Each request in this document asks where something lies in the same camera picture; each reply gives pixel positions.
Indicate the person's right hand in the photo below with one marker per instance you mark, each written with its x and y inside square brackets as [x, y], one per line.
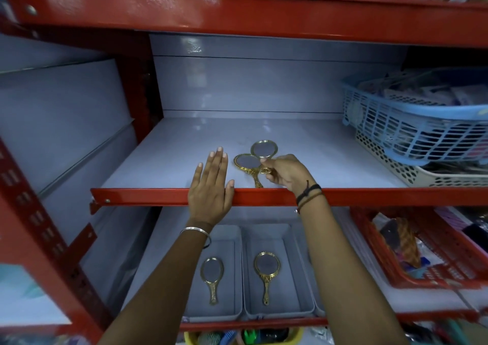
[291, 173]

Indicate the person's left hand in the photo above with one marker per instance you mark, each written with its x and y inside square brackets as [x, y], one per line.
[209, 198]

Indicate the person's left little finger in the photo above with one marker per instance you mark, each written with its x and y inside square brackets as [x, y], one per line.
[198, 175]

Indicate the person's left thumb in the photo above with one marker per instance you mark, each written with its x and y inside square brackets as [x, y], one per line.
[230, 190]

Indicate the person's right thumb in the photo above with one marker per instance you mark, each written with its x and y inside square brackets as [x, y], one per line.
[271, 163]

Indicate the gold hand mirror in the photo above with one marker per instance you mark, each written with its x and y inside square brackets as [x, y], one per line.
[267, 266]
[212, 271]
[264, 149]
[247, 162]

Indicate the person's left forearm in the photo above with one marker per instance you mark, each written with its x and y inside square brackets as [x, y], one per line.
[171, 291]

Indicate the person's right forearm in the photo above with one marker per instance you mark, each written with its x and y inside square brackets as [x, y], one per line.
[343, 280]

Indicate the black wrist thread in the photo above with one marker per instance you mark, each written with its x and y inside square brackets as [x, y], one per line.
[309, 190]

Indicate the silver bangle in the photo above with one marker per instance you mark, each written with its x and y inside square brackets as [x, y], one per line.
[198, 230]

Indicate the brown wrist thread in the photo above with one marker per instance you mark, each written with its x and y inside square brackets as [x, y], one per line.
[313, 199]

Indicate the grey plastic tray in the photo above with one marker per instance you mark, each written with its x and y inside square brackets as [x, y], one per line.
[228, 302]
[309, 280]
[289, 291]

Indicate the cream perforated plastic basket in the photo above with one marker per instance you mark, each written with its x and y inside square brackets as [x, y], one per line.
[404, 171]

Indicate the red plastic basket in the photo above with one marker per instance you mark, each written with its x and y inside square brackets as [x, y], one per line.
[381, 253]

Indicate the red metal shelf rack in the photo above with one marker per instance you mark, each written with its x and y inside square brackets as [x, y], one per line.
[244, 16]

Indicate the brown woven item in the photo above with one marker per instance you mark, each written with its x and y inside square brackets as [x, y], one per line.
[408, 241]

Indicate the light blue plastic basket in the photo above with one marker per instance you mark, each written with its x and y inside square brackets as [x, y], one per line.
[419, 108]

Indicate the yellow plastic basket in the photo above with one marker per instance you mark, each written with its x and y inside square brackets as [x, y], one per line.
[297, 335]

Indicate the pile of packets in basket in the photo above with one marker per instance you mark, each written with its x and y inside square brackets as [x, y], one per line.
[427, 89]

